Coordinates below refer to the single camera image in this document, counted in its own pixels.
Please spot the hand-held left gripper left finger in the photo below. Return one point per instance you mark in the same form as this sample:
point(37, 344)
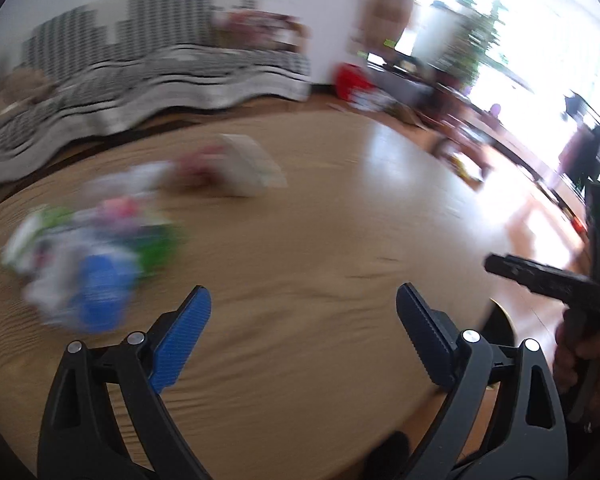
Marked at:
point(182, 340)

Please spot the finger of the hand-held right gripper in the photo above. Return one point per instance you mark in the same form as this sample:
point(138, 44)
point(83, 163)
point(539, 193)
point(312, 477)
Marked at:
point(535, 275)

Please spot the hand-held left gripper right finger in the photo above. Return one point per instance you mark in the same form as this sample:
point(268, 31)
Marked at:
point(425, 340)

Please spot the dark hanging coat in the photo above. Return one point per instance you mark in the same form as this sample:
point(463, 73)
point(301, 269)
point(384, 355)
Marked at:
point(582, 152)

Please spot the blue packet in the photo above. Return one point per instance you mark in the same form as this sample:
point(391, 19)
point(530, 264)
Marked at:
point(102, 287)

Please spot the low wooden cabinet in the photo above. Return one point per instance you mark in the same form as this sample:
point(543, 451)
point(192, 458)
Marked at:
point(525, 160)

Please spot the pink wrapper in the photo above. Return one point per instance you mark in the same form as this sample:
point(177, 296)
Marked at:
point(122, 212)

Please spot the crumpled white wrapper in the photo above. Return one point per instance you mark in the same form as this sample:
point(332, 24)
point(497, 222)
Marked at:
point(50, 287)

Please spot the child tricycle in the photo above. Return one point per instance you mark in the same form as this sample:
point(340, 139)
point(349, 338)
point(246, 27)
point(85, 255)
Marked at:
point(457, 130)

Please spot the red wrapper packet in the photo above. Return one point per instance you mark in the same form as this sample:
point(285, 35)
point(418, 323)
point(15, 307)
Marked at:
point(200, 166)

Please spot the green and white packet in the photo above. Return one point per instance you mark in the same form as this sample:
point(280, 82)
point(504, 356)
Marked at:
point(32, 237)

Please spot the white paper packet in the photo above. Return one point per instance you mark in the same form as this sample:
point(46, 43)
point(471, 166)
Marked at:
point(252, 165)

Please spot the flat cardboard piece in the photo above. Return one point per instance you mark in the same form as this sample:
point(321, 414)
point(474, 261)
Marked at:
point(407, 117)

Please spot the dark low bench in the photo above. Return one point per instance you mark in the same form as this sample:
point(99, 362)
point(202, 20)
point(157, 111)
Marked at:
point(405, 85)

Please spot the white bags on floor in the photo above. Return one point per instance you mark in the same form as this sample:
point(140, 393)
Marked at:
point(372, 100)

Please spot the potted plant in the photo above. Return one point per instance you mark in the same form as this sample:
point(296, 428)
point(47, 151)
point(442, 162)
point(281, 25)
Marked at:
point(480, 35)

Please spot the black and white striped sofa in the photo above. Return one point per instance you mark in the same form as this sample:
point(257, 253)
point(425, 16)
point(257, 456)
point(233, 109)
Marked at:
point(155, 80)

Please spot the red bag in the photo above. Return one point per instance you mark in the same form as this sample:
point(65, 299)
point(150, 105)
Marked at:
point(347, 80)

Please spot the brown cushion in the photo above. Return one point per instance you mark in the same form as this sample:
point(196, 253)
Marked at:
point(22, 90)

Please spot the brown checked curtain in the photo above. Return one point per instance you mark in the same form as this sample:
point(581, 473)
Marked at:
point(387, 0)

